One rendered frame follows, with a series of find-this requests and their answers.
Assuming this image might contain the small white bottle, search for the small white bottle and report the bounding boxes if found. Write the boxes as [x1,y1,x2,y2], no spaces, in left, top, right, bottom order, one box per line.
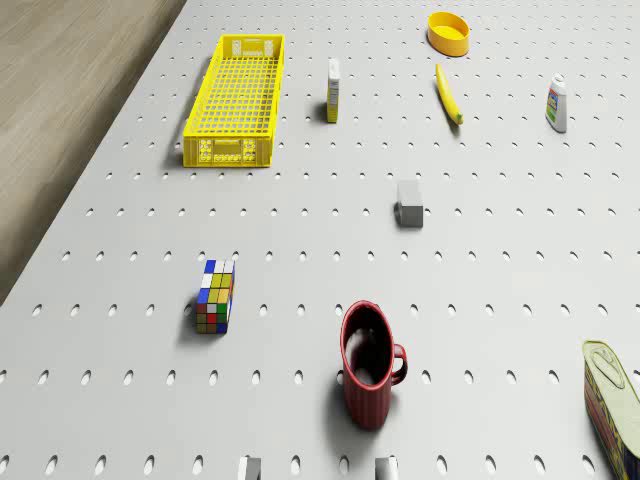
[544,72,569,135]

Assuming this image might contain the puzzle cube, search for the puzzle cube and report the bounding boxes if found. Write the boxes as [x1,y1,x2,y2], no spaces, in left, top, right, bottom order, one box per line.
[194,258,237,336]

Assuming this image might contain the yellow basket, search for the yellow basket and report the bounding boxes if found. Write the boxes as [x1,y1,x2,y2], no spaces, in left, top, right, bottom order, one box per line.
[182,33,286,169]

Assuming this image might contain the flat-sided can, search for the flat-sided can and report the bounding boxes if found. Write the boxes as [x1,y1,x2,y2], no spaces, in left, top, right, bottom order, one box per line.
[581,339,640,480]

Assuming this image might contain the yellow bowl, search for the yellow bowl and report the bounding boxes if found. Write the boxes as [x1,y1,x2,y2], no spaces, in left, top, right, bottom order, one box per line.
[426,11,472,58]

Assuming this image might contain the banana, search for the banana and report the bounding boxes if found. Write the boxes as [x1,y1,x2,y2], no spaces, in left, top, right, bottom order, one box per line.
[434,63,465,127]

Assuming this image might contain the red mug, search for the red mug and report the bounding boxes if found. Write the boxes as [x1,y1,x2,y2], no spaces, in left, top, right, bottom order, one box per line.
[339,299,409,432]

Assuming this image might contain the grey cube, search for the grey cube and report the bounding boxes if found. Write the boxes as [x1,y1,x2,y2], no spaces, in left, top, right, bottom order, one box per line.
[395,179,426,230]

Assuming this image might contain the white and yellow box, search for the white and yellow box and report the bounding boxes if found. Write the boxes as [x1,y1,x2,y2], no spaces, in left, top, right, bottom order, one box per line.
[326,58,343,125]

